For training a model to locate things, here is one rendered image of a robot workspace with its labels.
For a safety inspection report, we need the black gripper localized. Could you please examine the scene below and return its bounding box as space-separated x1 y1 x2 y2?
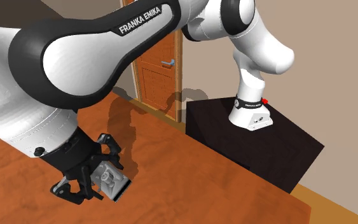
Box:
39 126 125 206

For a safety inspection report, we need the brown wooden table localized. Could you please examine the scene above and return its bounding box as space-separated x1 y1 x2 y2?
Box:
0 90 312 224

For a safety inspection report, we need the brown wooden door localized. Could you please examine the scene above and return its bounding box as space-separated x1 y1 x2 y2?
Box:
120 0 184 123

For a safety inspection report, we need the black robot stand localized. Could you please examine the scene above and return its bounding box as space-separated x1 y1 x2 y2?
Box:
185 96 326 194

